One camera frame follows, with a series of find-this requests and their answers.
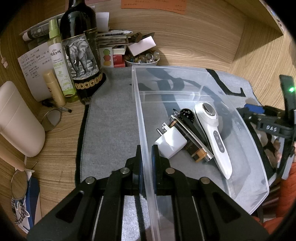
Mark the cream plastic case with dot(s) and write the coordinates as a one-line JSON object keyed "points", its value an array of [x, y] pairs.
{"points": [[19, 126]]}

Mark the black ball-head microphone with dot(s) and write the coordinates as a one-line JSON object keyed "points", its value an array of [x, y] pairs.
{"points": [[188, 117]]}

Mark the red small box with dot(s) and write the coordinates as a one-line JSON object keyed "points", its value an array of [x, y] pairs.
{"points": [[118, 61]]}

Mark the dark wine bottle elephant label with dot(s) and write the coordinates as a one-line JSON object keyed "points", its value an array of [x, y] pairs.
{"points": [[78, 32]]}

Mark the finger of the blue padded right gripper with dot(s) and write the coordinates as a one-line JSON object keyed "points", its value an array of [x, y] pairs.
{"points": [[255, 108]]}

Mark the clear plastic storage bin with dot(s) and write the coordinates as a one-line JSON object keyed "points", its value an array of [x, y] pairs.
{"points": [[160, 90]]}

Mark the green spray bottle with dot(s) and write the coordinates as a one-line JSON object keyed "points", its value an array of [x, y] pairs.
{"points": [[59, 62]]}

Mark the white handheld massager device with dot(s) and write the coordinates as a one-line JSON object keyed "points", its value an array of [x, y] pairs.
{"points": [[208, 119]]}

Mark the white power adapter plug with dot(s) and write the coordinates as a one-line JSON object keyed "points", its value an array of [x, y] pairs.
{"points": [[170, 142]]}

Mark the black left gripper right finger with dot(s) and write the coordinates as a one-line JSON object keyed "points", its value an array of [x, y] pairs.
{"points": [[159, 166]]}

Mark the fruit picture card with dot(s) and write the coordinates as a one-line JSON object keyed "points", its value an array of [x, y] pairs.
{"points": [[106, 57]]}

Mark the round wire eyeglasses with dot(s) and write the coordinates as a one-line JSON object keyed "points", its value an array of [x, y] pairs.
{"points": [[20, 182]]}

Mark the stack of papers and cards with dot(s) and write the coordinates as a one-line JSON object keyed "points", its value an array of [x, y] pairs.
{"points": [[117, 40]]}

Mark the white card box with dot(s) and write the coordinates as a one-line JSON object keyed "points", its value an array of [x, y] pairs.
{"points": [[143, 45]]}

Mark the blue white booklet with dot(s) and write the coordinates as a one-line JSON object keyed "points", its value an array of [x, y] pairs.
{"points": [[28, 210]]}

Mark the white marker tube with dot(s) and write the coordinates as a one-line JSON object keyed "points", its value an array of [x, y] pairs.
{"points": [[40, 30]]}

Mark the person's right hand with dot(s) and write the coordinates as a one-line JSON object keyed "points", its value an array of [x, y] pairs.
{"points": [[271, 152]]}

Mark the white bowl of beads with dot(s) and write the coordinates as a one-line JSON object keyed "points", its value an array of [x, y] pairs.
{"points": [[146, 58]]}

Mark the brown gold battery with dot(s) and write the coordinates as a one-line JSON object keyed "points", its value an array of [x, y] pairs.
{"points": [[193, 147]]}

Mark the white handwritten paper note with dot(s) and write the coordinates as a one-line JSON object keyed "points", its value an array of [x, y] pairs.
{"points": [[33, 64]]}

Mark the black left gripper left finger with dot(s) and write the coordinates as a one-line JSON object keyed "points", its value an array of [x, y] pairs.
{"points": [[134, 179]]}

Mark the grey rug with black letters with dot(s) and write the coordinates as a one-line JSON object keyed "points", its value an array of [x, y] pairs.
{"points": [[110, 134]]}

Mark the beige lip balm tube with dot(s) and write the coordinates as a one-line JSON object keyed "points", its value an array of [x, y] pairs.
{"points": [[54, 87]]}

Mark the black pen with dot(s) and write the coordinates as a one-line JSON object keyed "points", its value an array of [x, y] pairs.
{"points": [[51, 105]]}

